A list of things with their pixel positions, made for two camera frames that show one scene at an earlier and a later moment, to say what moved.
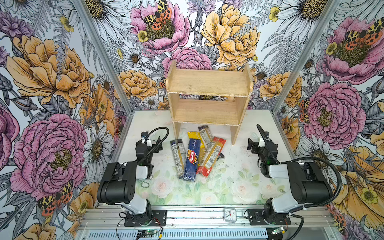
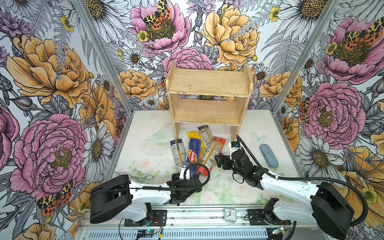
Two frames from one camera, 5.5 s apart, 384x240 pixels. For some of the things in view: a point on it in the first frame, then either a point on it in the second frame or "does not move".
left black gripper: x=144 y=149 -> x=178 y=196
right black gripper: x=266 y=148 -> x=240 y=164
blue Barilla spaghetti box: x=192 y=160 does not move
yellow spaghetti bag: x=196 y=135 does not move
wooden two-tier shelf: x=208 y=97 does not move
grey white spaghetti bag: x=174 y=148 does not move
